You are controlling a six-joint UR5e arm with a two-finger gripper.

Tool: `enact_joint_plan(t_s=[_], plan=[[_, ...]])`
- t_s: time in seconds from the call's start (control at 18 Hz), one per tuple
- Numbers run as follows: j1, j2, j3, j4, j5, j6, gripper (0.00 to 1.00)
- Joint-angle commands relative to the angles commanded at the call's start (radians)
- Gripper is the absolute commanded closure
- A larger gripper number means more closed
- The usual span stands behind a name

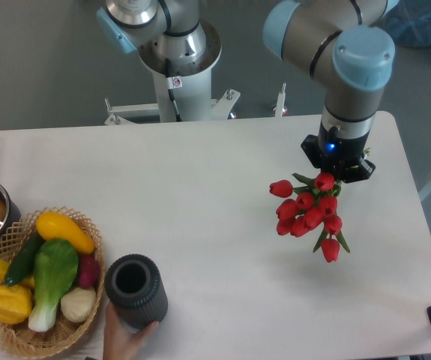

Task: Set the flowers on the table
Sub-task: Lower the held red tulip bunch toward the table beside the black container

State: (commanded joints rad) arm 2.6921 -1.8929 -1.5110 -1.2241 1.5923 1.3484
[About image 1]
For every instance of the yellow bell pepper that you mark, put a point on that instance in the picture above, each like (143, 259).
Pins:
(15, 304)

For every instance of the long yellow squash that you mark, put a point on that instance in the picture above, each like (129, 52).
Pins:
(53, 225)

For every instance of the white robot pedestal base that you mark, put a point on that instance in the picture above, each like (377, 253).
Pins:
(181, 69)

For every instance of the beige garlic bulb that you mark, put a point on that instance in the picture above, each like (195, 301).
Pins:
(77, 304)

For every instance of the bare human hand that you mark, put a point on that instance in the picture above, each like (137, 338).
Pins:
(118, 342)

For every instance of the red radish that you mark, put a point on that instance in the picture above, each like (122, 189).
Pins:
(88, 271)

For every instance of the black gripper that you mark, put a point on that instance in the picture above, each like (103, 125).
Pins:
(342, 158)

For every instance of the woven wicker basket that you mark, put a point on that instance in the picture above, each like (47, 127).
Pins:
(18, 340)

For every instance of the dark grey ribbed vase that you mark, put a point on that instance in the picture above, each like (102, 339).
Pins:
(134, 286)

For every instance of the dark green cucumber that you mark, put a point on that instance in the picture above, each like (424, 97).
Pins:
(22, 264)

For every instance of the red tulip bouquet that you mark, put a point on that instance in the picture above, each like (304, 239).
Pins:
(311, 205)

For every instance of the green bok choy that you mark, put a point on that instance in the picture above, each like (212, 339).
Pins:
(55, 269)

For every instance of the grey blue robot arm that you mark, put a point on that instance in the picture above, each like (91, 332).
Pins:
(335, 42)

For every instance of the blue plastic bags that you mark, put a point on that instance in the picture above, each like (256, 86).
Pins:
(409, 23)

